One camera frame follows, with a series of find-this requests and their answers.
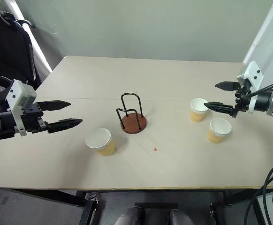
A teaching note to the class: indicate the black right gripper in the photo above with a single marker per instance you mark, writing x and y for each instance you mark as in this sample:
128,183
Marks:
242,103

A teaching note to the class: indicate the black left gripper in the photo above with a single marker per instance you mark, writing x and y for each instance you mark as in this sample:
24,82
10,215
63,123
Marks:
32,123

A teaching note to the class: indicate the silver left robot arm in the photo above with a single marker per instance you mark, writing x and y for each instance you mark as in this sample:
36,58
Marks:
6,124

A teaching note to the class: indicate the yellow paper cup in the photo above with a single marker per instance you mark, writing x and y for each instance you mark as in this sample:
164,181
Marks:
196,113
217,133
102,143

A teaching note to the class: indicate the black office chair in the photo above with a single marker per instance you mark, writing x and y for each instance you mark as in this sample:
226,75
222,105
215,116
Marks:
21,47

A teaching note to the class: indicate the dark rounded shape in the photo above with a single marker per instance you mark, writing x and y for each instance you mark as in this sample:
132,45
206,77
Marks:
181,218
130,216

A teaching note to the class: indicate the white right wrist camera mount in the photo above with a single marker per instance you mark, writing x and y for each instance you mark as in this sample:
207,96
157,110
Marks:
253,75

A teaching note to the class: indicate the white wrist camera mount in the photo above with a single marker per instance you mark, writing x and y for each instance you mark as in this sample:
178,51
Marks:
18,93
253,75

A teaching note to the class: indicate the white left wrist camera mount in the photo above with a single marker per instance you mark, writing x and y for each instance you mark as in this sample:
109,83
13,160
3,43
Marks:
18,93

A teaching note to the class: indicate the black table frame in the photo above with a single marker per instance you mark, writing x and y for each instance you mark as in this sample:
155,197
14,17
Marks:
89,208

